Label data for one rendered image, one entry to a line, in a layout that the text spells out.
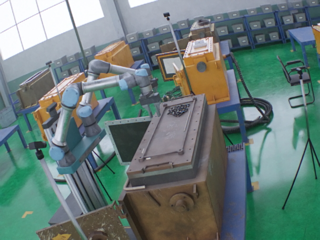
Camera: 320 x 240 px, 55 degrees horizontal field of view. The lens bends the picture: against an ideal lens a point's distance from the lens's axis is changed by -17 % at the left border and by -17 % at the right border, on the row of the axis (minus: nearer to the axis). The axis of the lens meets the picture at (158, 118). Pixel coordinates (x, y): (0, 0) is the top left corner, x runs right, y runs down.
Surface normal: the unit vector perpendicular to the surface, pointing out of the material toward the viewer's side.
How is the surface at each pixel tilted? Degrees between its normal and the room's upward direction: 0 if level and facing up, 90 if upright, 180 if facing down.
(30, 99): 90
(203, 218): 90
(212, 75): 90
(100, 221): 90
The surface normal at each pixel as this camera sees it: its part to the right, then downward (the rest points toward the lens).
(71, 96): 0.17, 0.19
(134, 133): -0.40, 0.44
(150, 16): -0.16, 0.40
